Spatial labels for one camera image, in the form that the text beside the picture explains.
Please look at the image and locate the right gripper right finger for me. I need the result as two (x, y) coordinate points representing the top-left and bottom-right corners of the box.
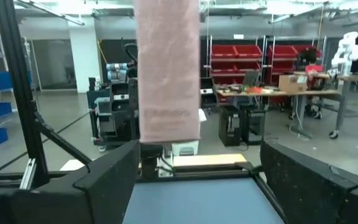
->
(259, 140), (358, 224)

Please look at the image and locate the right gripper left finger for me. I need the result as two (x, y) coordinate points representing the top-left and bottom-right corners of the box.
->
(73, 139), (141, 224)

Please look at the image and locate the pink strawberry yogurt cereal box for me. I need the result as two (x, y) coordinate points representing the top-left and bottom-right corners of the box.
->
(133, 0), (202, 144)

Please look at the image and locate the black equipment cart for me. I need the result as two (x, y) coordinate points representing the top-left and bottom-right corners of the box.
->
(86, 43), (140, 147)

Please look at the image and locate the white plastic box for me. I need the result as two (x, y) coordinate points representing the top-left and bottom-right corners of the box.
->
(170, 108), (208, 156)

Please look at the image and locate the silver aluminium extrusion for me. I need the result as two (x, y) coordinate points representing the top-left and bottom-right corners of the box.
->
(19, 157), (38, 190)

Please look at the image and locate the black computer tower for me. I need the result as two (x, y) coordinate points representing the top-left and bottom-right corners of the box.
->
(240, 106), (267, 146)
(218, 105), (241, 147)

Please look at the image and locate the wooden side board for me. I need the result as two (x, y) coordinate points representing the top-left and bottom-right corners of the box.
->
(172, 153), (247, 168)

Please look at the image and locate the wooden workbench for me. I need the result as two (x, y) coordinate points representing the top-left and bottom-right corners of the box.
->
(216, 88), (345, 139)

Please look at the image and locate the brown cardboard box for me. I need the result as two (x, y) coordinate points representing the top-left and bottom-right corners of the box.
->
(278, 73), (308, 94)

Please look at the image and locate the grey rolling table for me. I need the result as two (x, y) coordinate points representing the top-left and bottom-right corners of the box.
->
(327, 66), (358, 139)

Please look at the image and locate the grey laptop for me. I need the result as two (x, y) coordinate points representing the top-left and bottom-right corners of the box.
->
(242, 70), (261, 88)

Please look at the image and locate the person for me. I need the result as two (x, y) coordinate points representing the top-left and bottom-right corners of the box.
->
(296, 46), (324, 91)

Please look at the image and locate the red bin shelf rack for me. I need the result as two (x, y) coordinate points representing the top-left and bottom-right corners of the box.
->
(264, 35), (326, 85)
(208, 35), (265, 104)

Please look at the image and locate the white humanoid robot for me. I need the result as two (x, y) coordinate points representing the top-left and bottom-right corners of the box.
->
(328, 30), (358, 77)

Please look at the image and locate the black diagonal frame brace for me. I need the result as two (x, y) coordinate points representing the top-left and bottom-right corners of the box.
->
(34, 111), (92, 166)

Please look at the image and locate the black table frame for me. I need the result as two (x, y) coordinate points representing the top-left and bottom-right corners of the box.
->
(135, 163), (288, 224)

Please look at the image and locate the black frame post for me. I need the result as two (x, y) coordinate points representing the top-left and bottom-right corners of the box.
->
(0, 0), (50, 188)

